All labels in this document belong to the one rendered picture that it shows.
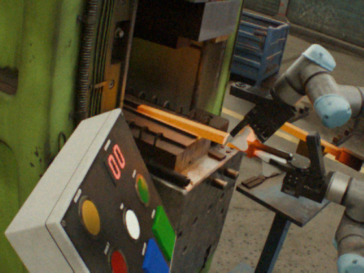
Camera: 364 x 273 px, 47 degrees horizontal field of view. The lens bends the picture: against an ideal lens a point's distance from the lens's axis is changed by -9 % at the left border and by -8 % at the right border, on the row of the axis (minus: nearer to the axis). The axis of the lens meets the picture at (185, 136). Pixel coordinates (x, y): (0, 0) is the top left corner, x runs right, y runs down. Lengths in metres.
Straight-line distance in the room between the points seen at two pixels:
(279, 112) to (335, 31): 7.70
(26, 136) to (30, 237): 0.48
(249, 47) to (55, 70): 4.05
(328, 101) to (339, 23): 7.78
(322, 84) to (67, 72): 0.53
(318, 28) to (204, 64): 7.48
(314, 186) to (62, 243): 0.76
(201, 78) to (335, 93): 0.59
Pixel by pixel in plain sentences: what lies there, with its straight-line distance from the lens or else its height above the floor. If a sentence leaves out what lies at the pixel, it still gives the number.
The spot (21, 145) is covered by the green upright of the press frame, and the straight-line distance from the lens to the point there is 1.01.
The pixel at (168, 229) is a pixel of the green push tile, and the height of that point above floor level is 1.01.
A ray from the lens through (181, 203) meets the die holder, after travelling 1.13.
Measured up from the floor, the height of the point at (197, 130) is 1.01.
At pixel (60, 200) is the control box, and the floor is 1.20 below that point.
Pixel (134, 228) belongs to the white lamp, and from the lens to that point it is 0.69.
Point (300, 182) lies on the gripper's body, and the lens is 1.12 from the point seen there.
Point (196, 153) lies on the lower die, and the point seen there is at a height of 0.94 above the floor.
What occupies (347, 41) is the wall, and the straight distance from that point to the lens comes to 8.72.
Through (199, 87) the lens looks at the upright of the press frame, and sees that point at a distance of 1.46.
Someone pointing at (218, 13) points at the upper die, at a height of 1.33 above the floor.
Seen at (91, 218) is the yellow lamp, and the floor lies 1.17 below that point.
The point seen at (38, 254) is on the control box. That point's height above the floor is 1.14.
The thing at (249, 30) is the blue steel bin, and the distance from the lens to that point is 4.82.
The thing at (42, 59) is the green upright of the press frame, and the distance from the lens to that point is 0.89.
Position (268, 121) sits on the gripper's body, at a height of 1.11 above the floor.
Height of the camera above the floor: 1.51
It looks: 26 degrees down
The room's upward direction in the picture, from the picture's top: 11 degrees clockwise
